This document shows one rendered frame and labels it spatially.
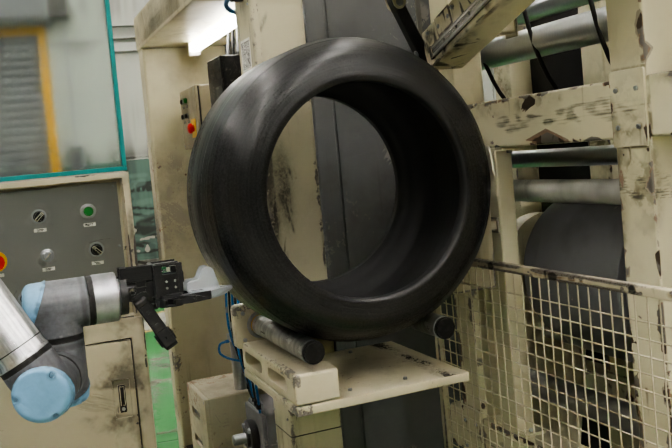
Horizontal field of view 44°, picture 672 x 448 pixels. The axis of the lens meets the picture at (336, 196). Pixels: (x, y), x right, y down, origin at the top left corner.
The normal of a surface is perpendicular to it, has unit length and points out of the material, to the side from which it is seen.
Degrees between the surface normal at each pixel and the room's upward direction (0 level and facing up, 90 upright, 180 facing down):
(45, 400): 93
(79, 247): 90
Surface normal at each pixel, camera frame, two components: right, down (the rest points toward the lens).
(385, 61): 0.39, -0.17
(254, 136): 0.21, -0.06
